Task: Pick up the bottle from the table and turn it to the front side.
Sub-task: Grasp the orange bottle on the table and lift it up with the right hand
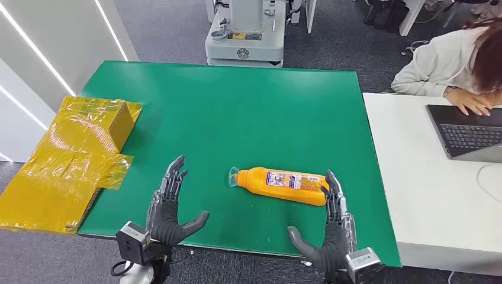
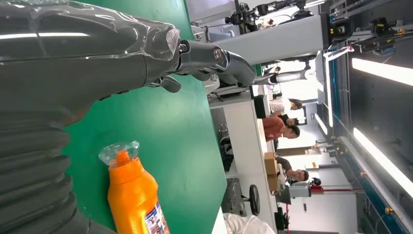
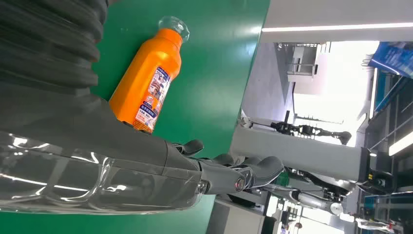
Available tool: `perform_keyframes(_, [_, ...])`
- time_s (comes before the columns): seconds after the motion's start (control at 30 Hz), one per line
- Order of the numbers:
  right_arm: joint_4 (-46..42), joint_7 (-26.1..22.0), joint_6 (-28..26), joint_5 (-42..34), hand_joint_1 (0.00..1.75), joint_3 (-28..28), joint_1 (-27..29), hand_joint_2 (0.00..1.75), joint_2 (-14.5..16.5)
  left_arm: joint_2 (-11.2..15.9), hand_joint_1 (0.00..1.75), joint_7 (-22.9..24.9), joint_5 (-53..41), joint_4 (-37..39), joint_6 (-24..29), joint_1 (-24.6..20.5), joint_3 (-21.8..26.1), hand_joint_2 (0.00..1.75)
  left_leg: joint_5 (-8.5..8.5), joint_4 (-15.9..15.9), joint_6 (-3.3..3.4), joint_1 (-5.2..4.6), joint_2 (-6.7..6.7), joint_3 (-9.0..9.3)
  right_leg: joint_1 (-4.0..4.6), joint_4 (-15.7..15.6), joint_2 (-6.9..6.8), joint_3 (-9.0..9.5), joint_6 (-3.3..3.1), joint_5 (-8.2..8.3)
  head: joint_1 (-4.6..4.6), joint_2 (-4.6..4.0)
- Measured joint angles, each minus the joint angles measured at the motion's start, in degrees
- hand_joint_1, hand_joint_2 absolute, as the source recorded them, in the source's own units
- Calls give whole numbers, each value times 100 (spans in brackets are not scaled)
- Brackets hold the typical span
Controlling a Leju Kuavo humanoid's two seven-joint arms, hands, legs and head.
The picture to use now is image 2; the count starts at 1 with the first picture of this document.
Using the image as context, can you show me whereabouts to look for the orange detergent bottle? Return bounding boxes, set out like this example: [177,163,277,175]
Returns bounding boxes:
[98,140,171,234]

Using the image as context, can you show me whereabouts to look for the white office desk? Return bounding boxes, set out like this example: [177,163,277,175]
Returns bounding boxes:
[209,95,279,233]

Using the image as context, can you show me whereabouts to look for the person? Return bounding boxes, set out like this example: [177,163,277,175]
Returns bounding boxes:
[263,116,301,142]
[223,212,276,234]
[276,156,310,185]
[269,97,304,117]

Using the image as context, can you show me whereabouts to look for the brown cardboard box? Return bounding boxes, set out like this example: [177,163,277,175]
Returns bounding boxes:
[263,152,279,176]
[267,174,280,192]

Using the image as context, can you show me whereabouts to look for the black chair wheel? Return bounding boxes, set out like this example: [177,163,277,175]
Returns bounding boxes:
[243,184,261,216]

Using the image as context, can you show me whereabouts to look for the white ceiling light strip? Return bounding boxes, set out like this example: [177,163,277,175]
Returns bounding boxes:
[353,127,413,198]
[351,58,413,87]

